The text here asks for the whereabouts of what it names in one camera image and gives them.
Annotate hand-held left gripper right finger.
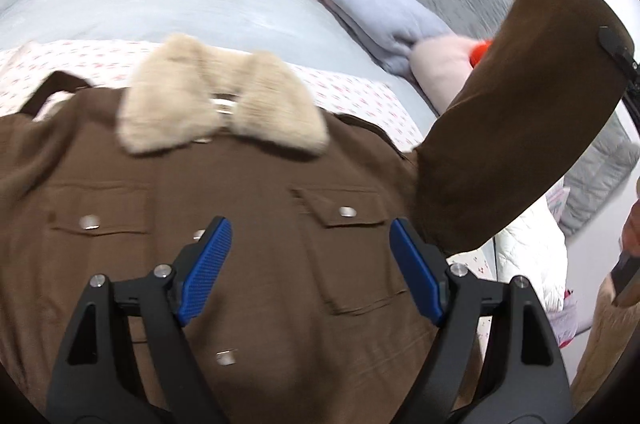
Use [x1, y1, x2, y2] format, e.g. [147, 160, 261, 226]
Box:
[390, 218, 573, 424]

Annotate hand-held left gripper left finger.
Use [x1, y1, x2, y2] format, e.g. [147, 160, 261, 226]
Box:
[46, 216, 233, 424]

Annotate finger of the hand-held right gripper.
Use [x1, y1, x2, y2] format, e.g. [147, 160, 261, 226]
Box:
[598, 25, 640, 90]

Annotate brown jacket with fur collar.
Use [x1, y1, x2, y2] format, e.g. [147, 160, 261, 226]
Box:
[0, 0, 633, 424]

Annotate person's right forearm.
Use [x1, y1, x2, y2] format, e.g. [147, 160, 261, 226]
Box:
[570, 249, 640, 410]

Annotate person's right hand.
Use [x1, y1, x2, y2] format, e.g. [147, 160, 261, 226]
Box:
[621, 196, 640, 255]

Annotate white quilted blanket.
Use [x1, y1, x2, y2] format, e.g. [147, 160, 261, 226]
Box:
[492, 204, 568, 310]

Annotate orange pumpkin plush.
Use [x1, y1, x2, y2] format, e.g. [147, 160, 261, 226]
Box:
[469, 40, 496, 67]

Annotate pink pillow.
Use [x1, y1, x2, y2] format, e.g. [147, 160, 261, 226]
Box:
[410, 35, 481, 115]

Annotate folded blue-grey blanket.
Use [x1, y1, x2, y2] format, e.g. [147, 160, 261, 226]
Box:
[300, 0, 458, 77]

